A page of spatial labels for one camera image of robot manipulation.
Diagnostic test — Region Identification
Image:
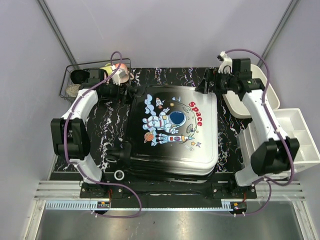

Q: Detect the white compartment organizer box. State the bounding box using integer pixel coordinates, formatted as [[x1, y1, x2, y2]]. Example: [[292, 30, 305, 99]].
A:
[[274, 108, 320, 173]]

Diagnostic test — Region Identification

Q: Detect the black bowl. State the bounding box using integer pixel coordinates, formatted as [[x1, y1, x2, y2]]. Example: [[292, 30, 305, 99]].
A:
[[70, 69, 90, 85]]

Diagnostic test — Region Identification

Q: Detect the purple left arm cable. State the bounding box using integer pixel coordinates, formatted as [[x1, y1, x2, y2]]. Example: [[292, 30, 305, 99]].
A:
[[63, 51, 143, 220]]

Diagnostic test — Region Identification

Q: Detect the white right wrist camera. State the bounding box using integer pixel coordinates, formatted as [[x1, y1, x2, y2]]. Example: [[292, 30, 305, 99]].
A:
[[217, 51, 233, 74]]

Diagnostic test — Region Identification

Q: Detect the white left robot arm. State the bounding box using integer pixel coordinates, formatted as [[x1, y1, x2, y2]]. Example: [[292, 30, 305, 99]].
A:
[[50, 63, 134, 198]]

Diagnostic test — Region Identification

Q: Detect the yellow mug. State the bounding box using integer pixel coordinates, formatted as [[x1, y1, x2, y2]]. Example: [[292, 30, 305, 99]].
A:
[[100, 63, 116, 78]]

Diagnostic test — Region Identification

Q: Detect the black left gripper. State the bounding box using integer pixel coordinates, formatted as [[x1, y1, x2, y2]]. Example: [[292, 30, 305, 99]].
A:
[[102, 80, 135, 106]]

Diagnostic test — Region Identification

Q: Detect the white plastic basin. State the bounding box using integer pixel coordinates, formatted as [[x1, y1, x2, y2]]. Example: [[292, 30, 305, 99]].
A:
[[221, 64, 280, 119]]

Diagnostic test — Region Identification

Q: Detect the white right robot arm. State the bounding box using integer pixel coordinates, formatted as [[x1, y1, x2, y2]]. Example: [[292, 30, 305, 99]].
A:
[[195, 52, 300, 199]]

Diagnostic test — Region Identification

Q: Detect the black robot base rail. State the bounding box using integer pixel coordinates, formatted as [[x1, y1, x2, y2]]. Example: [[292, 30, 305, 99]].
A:
[[78, 172, 257, 208]]

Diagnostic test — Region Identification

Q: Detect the black wire dish rack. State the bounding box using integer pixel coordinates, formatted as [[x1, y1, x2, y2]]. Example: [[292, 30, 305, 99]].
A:
[[59, 60, 131, 103]]

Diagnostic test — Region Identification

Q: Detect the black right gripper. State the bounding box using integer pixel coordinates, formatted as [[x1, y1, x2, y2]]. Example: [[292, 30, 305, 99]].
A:
[[194, 68, 237, 95]]

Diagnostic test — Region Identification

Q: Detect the space astronaut kids suitcase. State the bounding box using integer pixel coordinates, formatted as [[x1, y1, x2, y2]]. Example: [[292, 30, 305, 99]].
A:
[[106, 85, 219, 183]]

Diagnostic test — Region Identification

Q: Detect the pink mug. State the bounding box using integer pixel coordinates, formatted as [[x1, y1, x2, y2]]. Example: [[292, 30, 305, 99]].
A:
[[115, 63, 130, 84]]

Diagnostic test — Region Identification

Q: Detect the speckled grey plate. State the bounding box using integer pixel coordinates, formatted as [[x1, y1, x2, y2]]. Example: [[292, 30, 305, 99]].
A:
[[65, 84, 80, 98]]

